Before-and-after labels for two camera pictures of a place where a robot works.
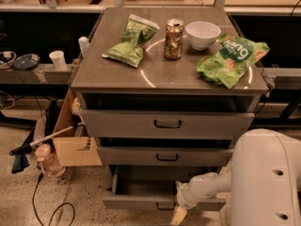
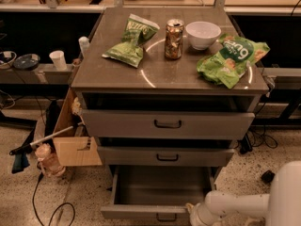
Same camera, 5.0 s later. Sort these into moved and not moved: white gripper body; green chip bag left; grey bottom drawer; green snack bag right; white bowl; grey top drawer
Moved: white gripper body; grey bottom drawer
Not moved: green chip bag left; green snack bag right; grey top drawer; white bowl
